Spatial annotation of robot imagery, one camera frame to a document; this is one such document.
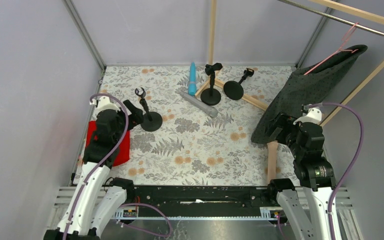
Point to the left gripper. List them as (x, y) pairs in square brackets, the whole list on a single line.
[(131, 112)]

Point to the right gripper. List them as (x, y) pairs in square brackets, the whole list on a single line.
[(278, 126)]

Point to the black mic stand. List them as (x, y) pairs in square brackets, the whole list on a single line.
[(152, 121), (233, 89), (211, 96)]

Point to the beige microphone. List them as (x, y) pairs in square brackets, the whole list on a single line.
[(272, 160)]

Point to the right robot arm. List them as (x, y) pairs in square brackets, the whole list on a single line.
[(316, 177)]

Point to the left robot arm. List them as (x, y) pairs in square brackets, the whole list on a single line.
[(107, 145)]

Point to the black mic stand tipped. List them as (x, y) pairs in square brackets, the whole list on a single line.
[(233, 89)]

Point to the red folded shirt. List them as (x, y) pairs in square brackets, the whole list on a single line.
[(124, 148)]

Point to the dark dotted hanging cloth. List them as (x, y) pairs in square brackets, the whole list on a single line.
[(306, 86)]

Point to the grey microphone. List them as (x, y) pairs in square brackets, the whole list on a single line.
[(209, 110)]

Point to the floral table mat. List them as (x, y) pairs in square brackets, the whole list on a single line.
[(190, 148)]

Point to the blue microphone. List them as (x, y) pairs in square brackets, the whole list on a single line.
[(192, 87)]

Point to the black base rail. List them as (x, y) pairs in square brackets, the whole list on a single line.
[(200, 201)]

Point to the pink wire hanger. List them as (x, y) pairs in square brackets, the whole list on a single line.
[(341, 48)]

